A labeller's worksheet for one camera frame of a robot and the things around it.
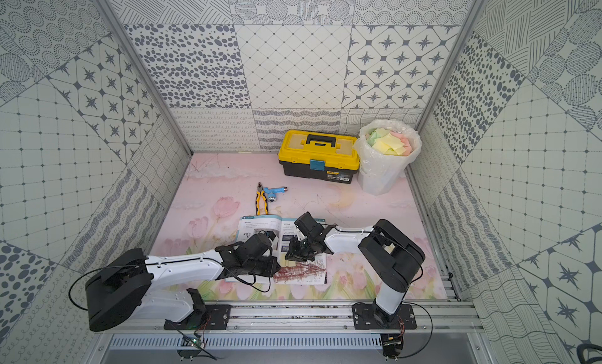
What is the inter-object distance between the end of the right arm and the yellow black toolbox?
0.94 feet

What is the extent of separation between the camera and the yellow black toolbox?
990 mm

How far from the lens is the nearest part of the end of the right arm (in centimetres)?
68

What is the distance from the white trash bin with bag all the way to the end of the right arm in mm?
302

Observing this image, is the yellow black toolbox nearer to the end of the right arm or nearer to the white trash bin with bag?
the white trash bin with bag

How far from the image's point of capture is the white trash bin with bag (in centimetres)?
85

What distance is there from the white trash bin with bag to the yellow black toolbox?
0.06 meters
